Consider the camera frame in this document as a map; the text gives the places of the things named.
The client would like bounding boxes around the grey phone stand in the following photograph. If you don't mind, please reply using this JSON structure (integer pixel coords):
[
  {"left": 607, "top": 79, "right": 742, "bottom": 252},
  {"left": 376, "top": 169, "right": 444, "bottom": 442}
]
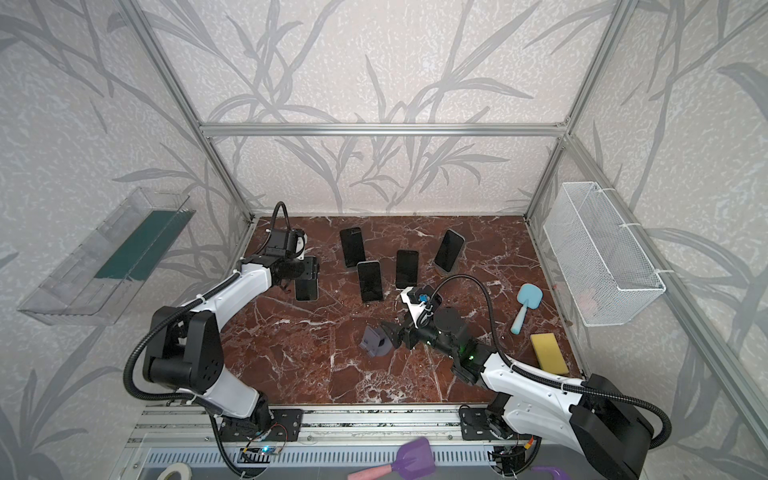
[{"left": 359, "top": 326, "right": 392, "bottom": 358}]

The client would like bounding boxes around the black phone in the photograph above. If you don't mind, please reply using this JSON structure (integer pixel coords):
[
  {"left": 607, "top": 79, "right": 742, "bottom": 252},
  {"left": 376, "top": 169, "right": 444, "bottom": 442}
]
[
  {"left": 294, "top": 277, "right": 319, "bottom": 302},
  {"left": 357, "top": 261, "right": 384, "bottom": 303},
  {"left": 340, "top": 227, "right": 366, "bottom": 269},
  {"left": 395, "top": 250, "right": 419, "bottom": 289}
]

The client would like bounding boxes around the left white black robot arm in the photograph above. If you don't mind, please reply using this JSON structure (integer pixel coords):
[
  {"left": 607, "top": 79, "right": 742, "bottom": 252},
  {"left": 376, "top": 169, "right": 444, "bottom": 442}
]
[{"left": 123, "top": 228, "right": 318, "bottom": 438}]

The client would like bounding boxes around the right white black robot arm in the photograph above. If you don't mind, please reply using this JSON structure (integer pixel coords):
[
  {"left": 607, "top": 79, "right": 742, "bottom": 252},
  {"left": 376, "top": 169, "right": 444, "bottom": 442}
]
[{"left": 380, "top": 275, "right": 673, "bottom": 479}]

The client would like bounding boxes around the back right blue phone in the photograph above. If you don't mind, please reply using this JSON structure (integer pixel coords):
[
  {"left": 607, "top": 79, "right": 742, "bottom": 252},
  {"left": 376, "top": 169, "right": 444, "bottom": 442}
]
[{"left": 433, "top": 229, "right": 465, "bottom": 270}]

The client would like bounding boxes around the yellow sponge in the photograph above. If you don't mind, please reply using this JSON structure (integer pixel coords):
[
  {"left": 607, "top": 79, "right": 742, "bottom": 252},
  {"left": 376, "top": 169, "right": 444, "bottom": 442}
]
[{"left": 530, "top": 333, "right": 569, "bottom": 376}]

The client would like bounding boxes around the purple pink toy shovel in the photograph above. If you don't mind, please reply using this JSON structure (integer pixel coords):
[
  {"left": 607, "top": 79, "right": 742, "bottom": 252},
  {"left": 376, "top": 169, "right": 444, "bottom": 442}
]
[{"left": 347, "top": 437, "right": 437, "bottom": 480}]

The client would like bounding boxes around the white tape roll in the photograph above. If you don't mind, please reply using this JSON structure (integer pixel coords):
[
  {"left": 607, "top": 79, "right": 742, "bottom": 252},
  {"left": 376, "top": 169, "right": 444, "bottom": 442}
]
[{"left": 157, "top": 462, "right": 192, "bottom": 480}]

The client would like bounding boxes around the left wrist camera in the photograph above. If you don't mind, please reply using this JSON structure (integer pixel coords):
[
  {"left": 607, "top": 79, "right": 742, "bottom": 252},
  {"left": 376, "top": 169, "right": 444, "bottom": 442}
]
[{"left": 264, "top": 229, "right": 307, "bottom": 259}]

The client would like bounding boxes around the white wire mesh basket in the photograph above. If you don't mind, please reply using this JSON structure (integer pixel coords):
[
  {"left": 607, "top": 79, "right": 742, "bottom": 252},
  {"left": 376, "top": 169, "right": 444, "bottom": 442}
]
[{"left": 543, "top": 182, "right": 666, "bottom": 327}]

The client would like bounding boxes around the clear plastic wall shelf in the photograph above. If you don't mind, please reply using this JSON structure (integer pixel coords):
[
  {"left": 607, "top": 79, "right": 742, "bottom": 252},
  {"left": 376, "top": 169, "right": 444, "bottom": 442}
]
[{"left": 18, "top": 188, "right": 196, "bottom": 326}]

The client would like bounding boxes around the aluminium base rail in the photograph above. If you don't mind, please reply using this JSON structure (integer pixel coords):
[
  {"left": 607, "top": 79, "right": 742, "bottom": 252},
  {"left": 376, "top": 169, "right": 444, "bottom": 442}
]
[{"left": 122, "top": 403, "right": 634, "bottom": 466}]

